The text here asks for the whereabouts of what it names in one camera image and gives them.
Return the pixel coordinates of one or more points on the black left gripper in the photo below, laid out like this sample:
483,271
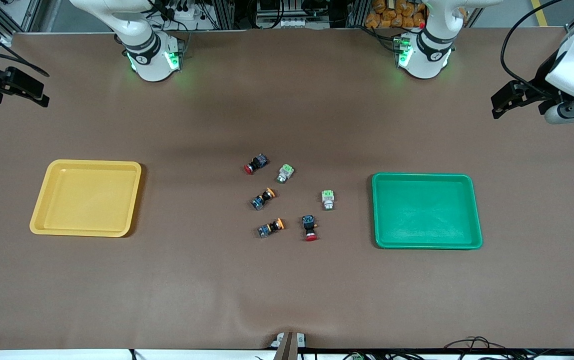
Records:
537,86

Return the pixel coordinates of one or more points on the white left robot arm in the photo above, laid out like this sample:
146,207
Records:
426,60

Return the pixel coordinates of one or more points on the yellow plastic tray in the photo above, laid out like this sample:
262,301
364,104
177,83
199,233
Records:
87,200

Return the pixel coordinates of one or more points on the yellow push button switch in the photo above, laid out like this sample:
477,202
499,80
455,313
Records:
262,198
271,228

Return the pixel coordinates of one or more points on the green push button switch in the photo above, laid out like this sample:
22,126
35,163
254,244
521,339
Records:
285,173
327,198

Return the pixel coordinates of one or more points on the white power strip with plugs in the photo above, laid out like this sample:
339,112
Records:
184,14

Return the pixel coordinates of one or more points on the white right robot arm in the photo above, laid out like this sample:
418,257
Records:
149,60

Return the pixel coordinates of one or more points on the orange snack bag pile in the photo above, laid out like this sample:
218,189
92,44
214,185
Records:
394,14

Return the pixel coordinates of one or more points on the yellow floor tape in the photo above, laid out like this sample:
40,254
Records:
540,12

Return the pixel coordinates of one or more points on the green terminal connector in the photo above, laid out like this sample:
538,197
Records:
355,356

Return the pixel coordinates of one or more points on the red push button switch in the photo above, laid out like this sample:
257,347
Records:
309,227
256,164

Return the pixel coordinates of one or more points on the green plastic tray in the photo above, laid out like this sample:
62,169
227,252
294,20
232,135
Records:
426,212

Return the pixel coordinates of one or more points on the brown table mat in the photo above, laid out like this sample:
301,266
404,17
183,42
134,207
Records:
286,290

